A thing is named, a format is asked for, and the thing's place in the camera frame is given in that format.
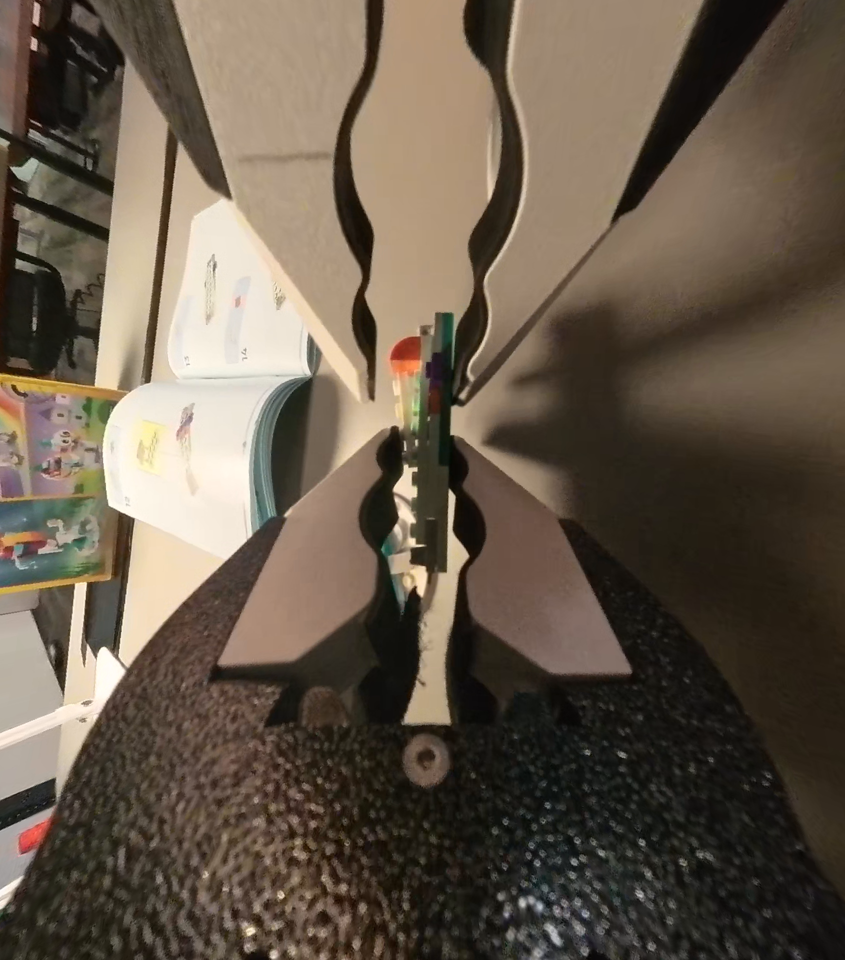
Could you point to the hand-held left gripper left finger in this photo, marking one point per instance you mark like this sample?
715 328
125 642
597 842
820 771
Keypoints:
302 577

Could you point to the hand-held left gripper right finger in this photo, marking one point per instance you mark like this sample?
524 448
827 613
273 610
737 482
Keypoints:
542 585

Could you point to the open lego instruction booklet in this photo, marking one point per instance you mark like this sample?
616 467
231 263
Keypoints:
197 450

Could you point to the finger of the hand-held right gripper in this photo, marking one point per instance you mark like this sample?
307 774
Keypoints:
580 112
272 112

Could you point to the black office chair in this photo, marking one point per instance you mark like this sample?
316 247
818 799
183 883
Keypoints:
40 315

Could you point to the colourful lego set box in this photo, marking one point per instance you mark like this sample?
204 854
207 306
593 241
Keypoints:
17 480

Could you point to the pale green lego assembly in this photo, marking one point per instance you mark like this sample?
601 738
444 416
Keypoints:
434 465

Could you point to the white metal rail frame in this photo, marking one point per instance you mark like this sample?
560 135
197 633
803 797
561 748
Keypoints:
32 731

